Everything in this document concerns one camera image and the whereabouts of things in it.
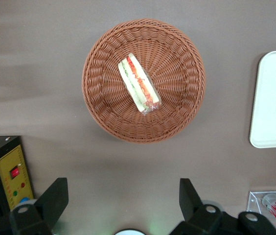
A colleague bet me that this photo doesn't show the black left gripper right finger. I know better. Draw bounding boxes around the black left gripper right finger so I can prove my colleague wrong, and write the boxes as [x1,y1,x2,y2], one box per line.
[169,178,224,235]

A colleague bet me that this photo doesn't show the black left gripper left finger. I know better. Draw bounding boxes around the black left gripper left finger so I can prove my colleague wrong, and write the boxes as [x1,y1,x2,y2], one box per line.
[9,177,69,235]

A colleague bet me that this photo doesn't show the triangle sandwich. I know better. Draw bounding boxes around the triangle sandwich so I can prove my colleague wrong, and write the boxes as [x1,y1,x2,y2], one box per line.
[117,55,162,116]

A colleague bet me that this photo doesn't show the round brown wicker basket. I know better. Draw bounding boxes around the round brown wicker basket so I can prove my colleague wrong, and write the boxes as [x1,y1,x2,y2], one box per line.
[81,18,207,144]

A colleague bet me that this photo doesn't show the cream plastic tray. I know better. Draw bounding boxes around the cream plastic tray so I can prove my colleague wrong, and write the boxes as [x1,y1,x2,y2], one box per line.
[249,49,276,149]

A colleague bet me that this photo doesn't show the clear acrylic bottle rack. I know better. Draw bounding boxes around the clear acrylic bottle rack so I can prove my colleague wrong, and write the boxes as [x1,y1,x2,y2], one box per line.
[246,190,276,235]

